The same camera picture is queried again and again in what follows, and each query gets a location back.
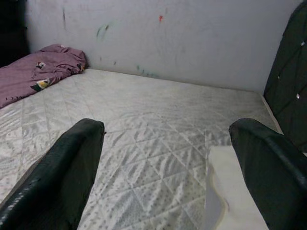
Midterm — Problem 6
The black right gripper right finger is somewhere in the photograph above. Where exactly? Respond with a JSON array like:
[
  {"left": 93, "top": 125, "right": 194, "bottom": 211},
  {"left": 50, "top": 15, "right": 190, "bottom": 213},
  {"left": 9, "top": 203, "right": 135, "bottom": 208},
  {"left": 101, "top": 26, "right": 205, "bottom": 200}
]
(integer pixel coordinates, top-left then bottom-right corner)
[{"left": 229, "top": 118, "right": 307, "bottom": 230}]

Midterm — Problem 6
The black cabinet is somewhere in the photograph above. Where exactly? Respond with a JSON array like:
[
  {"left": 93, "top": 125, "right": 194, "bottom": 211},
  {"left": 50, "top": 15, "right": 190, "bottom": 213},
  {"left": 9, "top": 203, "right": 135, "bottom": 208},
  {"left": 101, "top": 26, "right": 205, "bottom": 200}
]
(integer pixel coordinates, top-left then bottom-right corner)
[{"left": 0, "top": 0, "right": 30, "bottom": 68}]

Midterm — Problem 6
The purple duck print blanket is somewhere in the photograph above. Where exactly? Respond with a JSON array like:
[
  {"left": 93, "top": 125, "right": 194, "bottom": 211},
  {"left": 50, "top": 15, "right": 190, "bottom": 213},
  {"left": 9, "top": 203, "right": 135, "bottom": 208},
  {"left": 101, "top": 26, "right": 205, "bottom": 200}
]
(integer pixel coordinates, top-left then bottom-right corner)
[{"left": 0, "top": 44, "right": 87, "bottom": 109}]

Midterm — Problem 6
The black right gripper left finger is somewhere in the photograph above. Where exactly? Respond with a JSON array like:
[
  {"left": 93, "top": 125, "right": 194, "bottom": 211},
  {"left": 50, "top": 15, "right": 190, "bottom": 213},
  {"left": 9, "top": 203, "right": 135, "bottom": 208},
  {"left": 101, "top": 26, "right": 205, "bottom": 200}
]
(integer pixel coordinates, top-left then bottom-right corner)
[{"left": 0, "top": 118, "right": 106, "bottom": 230}]

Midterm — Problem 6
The white pillow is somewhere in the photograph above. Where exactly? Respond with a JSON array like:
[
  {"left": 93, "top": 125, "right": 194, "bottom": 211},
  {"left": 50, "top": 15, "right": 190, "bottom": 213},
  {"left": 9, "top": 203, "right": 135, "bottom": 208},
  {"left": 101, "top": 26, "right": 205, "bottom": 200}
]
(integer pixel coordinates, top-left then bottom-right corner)
[{"left": 205, "top": 145, "right": 270, "bottom": 230}]

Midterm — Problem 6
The white quilted mattress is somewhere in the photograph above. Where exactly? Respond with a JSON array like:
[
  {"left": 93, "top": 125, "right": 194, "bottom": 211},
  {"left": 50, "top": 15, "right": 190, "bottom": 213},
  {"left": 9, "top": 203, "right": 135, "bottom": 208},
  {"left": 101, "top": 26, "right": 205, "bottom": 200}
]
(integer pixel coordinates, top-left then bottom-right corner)
[{"left": 0, "top": 68, "right": 285, "bottom": 230}]

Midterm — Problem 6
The black tufted headboard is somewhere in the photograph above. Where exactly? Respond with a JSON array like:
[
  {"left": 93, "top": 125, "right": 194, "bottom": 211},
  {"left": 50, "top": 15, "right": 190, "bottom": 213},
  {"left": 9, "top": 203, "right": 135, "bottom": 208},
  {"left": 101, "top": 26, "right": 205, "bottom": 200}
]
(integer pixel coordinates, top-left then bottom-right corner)
[{"left": 263, "top": 0, "right": 307, "bottom": 154}]

